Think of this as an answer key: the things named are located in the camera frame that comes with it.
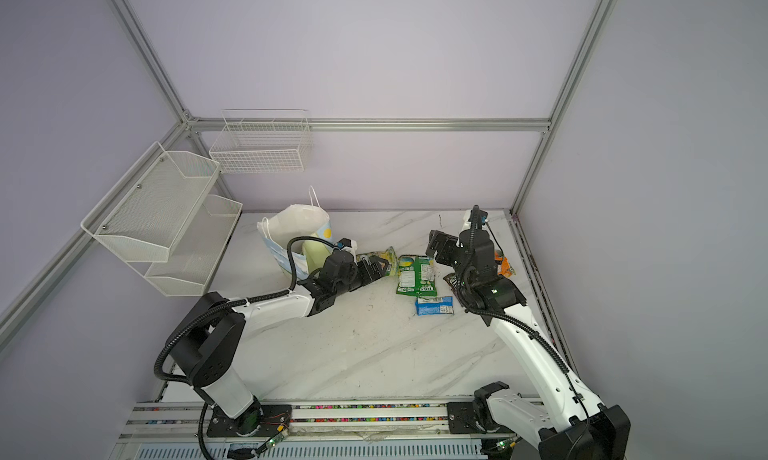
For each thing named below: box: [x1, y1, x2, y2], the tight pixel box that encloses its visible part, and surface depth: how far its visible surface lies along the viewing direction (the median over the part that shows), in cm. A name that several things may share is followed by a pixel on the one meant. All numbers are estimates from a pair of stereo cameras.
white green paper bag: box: [257, 185, 334, 280], surface depth 87 cm
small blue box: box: [415, 296, 455, 316], surface depth 95 cm
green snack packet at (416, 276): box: [396, 254, 437, 297], surface depth 100 cm
